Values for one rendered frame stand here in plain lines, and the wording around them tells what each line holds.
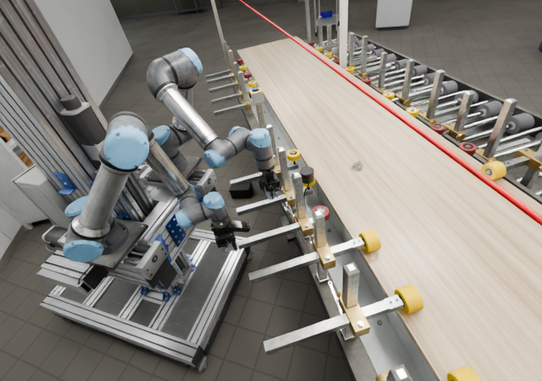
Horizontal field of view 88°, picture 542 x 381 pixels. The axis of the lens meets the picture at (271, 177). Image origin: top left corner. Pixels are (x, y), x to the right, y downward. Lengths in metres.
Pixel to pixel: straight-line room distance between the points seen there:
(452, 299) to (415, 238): 0.26
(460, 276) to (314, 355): 1.06
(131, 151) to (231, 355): 1.51
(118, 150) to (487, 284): 1.27
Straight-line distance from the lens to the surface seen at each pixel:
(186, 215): 1.14
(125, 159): 0.93
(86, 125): 1.34
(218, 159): 1.06
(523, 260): 1.39
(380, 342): 1.39
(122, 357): 2.39
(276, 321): 2.09
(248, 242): 1.35
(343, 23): 2.80
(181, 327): 2.02
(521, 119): 2.31
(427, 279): 1.22
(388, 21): 7.26
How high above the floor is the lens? 1.91
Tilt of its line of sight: 40 degrees down
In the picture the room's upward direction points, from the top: 11 degrees counter-clockwise
